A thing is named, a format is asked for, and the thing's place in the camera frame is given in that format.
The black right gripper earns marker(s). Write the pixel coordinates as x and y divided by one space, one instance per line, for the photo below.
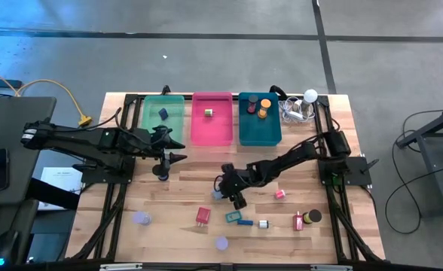
234 180

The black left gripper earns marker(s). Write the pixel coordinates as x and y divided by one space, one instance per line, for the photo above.
151 143

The teal digital clock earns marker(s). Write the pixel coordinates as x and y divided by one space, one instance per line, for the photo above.
233 217

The royal blue digital clock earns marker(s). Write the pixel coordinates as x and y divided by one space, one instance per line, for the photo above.
245 222

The lavender wall charger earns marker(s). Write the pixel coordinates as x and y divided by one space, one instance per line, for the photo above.
216 195

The blue sand hourglass black cap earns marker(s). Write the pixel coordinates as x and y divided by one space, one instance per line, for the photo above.
161 170

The navy blue digital clock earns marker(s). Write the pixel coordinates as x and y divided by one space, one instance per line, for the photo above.
163 114

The pink and white wall charger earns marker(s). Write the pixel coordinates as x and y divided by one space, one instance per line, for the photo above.
280 194

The green and white wall charger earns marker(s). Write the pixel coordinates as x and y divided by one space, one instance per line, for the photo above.
208 112

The lavender disc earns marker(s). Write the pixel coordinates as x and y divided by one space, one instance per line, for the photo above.
139 217

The red sand hourglass black cap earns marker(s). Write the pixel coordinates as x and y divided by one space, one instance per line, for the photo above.
252 100

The orange hourglass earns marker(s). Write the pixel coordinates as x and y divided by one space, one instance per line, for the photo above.
265 103

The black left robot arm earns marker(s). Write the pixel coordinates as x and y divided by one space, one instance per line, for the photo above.
74 141

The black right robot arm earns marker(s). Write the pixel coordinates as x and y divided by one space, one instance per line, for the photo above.
289 158

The green plastic tray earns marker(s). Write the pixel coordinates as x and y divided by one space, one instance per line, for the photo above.
161 131

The pink plastic tray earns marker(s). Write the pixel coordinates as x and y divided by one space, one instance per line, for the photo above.
212 130

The purple hourglass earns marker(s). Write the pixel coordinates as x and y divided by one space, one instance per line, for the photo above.
221 243

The teal plastic tray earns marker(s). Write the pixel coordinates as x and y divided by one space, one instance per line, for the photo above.
261 131

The white paper sheet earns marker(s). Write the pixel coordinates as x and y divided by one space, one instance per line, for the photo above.
61 178

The white light bulb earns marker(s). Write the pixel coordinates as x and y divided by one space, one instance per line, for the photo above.
310 96

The dark grey desk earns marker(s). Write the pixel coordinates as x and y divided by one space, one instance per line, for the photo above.
18 158

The black computer mouse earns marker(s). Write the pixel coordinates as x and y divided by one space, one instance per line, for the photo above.
7 246

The black table base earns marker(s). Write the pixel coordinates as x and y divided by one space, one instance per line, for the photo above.
432 126

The red usb wall charger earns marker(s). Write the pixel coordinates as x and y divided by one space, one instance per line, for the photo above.
203 215
298 223

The black aluminium table frame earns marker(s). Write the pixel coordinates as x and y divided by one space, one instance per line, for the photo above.
131 113

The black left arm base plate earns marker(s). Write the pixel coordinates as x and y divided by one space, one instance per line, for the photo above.
93 176

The silver aluminium bracket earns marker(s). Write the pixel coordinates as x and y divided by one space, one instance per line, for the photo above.
330 267
121 266

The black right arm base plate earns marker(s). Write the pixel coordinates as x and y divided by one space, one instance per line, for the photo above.
357 169

